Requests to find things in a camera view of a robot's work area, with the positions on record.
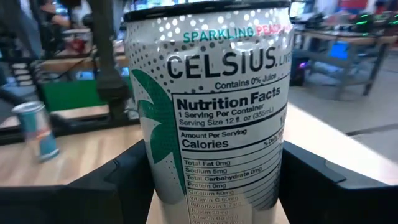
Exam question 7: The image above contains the green box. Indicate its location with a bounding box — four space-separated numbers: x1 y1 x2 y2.
42 79 108 111

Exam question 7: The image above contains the person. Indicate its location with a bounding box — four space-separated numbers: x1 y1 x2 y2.
39 0 73 29

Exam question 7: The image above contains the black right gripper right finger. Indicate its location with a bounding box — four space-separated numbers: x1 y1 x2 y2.
279 141 398 224

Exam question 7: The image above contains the tall blue silver Red Bull can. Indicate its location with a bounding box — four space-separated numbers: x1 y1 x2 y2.
11 101 60 163

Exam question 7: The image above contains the black frame post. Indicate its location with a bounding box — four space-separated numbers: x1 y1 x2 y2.
88 0 133 124

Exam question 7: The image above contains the white Celsius peach can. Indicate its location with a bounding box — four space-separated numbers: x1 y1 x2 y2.
123 0 294 224

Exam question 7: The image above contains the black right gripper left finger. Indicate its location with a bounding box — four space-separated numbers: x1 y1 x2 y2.
0 139 155 224

